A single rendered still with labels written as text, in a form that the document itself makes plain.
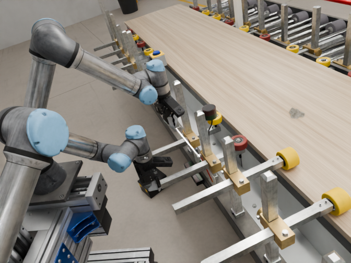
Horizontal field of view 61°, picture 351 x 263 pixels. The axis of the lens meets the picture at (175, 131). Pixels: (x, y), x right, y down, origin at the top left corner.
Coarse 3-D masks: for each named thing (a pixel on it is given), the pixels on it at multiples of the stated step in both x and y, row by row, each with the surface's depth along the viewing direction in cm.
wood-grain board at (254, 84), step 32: (160, 32) 290; (192, 32) 271; (224, 32) 253; (192, 64) 217; (224, 64) 206; (256, 64) 196; (288, 64) 187; (320, 64) 178; (224, 96) 174; (256, 96) 166; (288, 96) 160; (320, 96) 153; (256, 128) 144; (288, 128) 139; (320, 128) 134; (320, 160) 120; (320, 192) 108
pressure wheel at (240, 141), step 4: (236, 136) 142; (240, 136) 141; (244, 136) 141; (236, 140) 140; (240, 140) 139; (244, 140) 138; (236, 144) 137; (240, 144) 137; (244, 144) 137; (236, 148) 138; (240, 148) 137; (244, 148) 138; (240, 156) 145
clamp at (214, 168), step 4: (200, 152) 146; (212, 152) 142; (204, 156) 141; (208, 156) 140; (212, 156) 140; (208, 160) 138; (212, 160) 138; (216, 160) 137; (208, 164) 138; (212, 164) 136; (216, 164) 135; (220, 164) 136; (212, 168) 136; (216, 168) 136; (220, 168) 138; (212, 172) 137
